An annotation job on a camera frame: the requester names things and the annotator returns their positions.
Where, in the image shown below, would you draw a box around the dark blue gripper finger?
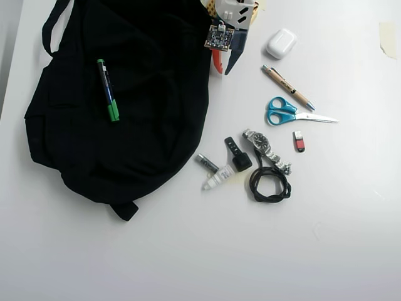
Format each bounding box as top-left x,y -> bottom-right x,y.
224,46 -> 248,77

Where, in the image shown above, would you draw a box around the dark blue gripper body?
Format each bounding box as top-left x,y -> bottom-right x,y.
231,28 -> 251,53

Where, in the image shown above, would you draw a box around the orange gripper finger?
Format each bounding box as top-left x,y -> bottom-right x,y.
211,46 -> 226,76

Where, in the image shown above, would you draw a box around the red and silver usb stick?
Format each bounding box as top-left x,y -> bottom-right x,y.
292,130 -> 307,154

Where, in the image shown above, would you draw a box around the black fabric bag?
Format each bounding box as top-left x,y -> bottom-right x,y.
23,0 -> 216,223

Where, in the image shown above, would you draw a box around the white earbuds charging case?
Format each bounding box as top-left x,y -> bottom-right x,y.
265,28 -> 298,60

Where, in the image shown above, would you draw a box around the brown cardboard ballpoint pen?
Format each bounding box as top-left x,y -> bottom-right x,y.
261,65 -> 316,112

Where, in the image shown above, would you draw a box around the silver metal wristwatch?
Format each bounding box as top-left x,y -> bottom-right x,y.
241,128 -> 293,176

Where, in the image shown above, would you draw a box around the black fitness band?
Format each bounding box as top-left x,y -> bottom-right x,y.
224,136 -> 253,172

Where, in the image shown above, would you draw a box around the grey cylindrical battery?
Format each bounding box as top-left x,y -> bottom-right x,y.
195,153 -> 220,172

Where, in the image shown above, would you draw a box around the green capped marker pen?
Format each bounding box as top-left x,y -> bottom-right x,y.
96,58 -> 120,122

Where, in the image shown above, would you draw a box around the white dropper bottle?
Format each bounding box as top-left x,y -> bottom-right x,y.
200,165 -> 235,192

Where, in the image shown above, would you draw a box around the beige masking tape piece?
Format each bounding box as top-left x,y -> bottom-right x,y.
378,21 -> 398,60

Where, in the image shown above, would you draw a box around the bare camera circuit board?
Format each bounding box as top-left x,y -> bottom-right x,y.
204,23 -> 236,52

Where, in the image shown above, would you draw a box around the blue handled scissors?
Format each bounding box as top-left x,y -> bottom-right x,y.
265,96 -> 341,127

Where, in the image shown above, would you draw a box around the black coiled cord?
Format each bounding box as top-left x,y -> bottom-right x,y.
248,147 -> 293,204

